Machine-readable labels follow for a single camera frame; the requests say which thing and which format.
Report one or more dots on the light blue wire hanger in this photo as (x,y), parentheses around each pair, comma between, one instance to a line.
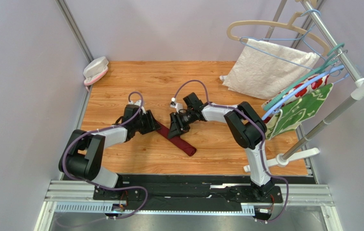
(268,46)

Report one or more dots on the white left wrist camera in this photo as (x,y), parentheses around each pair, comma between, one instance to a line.
(138,103)

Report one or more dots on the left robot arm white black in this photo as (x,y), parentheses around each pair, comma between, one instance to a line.
(82,157)

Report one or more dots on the teal clothes hanger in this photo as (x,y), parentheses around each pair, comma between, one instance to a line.
(300,80)

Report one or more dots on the white textured hanging cloth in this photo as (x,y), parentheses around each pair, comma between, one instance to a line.
(261,76)

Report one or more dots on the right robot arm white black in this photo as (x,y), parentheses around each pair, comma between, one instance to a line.
(246,127)

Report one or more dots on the silver white clothes rack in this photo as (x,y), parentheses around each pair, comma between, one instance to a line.
(293,154)

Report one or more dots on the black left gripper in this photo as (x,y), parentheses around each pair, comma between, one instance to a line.
(152,124)

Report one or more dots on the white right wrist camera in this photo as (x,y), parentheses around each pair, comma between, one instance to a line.
(177,106)

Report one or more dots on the beige clothes hanger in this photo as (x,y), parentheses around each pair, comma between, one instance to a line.
(272,24)

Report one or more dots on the green white patterned cloth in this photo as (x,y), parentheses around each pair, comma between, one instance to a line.
(291,115)

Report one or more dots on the white pink folded cloth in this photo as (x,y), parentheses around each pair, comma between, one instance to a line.
(95,70)

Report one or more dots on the blue clothes hanger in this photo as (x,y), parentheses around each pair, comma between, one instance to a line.
(276,106)

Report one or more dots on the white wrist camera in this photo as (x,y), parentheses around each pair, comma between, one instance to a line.
(138,103)
(177,106)

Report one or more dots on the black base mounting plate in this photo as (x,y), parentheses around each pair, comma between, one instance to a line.
(184,193)

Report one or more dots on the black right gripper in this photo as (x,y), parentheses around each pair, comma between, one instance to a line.
(180,121)

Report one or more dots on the dark red cloth napkin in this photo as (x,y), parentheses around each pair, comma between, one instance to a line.
(181,144)

